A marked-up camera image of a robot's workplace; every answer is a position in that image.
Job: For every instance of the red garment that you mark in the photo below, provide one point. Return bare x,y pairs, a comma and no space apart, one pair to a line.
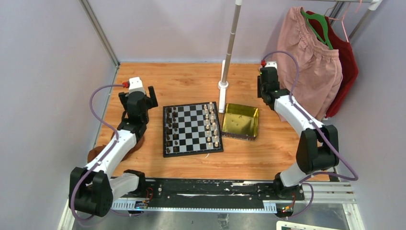
344,63

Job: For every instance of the pink garment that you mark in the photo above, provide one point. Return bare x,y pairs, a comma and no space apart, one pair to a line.
306,66

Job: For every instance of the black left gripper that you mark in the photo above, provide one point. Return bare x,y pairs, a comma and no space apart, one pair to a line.
152,102

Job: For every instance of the white clothes rack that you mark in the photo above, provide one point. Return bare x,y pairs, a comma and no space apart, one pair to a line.
223,84

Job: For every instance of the aluminium frame post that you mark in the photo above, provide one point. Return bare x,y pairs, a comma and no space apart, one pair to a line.
100,32

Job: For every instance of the gold tin box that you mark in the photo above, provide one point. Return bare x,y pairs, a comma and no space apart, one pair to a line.
240,122

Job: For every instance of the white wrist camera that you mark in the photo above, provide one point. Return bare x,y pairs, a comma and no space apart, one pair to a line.
269,64
134,85

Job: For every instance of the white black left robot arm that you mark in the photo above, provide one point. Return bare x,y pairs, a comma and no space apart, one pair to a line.
92,190

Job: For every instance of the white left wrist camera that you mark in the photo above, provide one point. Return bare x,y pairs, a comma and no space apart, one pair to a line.
134,85

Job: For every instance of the pink clothes hanger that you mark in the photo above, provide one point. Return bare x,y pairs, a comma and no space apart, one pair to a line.
337,16

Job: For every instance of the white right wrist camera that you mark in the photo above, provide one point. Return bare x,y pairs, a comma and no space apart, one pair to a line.
269,64

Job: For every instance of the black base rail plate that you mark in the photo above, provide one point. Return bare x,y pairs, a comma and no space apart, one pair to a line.
206,195

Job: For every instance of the white tablet corner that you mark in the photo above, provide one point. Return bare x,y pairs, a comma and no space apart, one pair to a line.
284,225

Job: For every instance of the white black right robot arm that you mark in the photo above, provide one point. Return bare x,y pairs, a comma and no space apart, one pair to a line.
317,142

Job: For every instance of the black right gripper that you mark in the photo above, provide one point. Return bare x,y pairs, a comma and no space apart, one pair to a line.
259,87

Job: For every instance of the black white chess board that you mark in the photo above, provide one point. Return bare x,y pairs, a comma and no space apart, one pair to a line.
194,128

